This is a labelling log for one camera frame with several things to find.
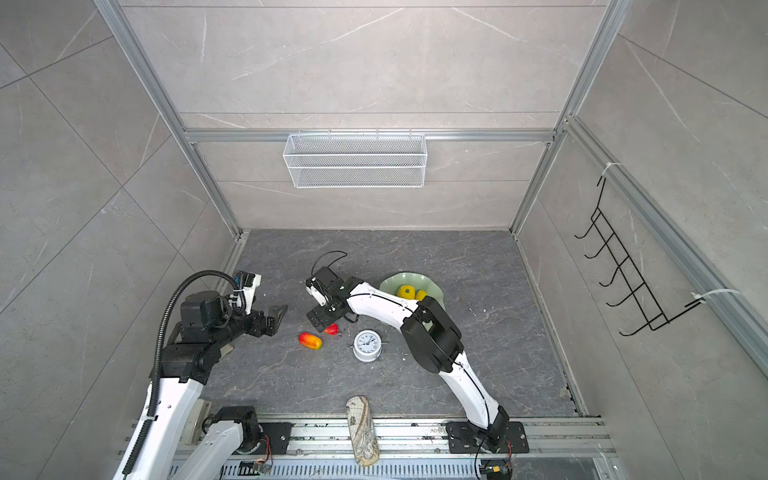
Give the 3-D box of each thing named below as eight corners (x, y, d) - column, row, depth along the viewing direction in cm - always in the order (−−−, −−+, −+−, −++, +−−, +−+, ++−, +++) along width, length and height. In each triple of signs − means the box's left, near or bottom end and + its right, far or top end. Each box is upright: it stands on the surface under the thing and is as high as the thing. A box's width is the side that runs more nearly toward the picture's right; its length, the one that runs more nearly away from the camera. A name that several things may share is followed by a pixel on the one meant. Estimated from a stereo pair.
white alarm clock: (353, 362, 88) (352, 356, 84) (355, 336, 93) (354, 329, 90) (381, 362, 88) (380, 356, 84) (381, 336, 93) (381, 329, 90)
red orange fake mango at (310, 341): (297, 342, 91) (296, 339, 90) (304, 333, 93) (302, 329, 92) (318, 352, 89) (316, 349, 88) (324, 342, 91) (323, 339, 90)
